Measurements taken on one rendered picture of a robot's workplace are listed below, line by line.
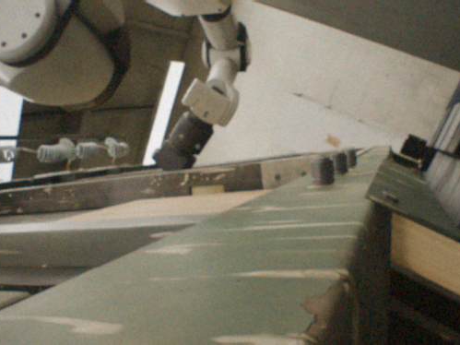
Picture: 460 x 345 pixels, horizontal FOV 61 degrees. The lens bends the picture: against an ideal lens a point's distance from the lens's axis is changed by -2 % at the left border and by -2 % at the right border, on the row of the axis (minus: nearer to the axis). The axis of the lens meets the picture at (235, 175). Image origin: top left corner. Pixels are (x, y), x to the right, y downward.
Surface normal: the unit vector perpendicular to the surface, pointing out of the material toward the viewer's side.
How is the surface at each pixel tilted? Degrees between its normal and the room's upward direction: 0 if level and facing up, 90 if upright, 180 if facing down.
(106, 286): 59
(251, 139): 90
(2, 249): 90
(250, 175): 90
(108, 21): 136
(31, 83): 128
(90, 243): 90
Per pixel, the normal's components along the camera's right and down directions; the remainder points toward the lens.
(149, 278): -0.12, -0.99
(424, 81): -0.41, 0.19
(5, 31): -0.23, -0.21
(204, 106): 0.03, 0.38
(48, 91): 0.16, 0.95
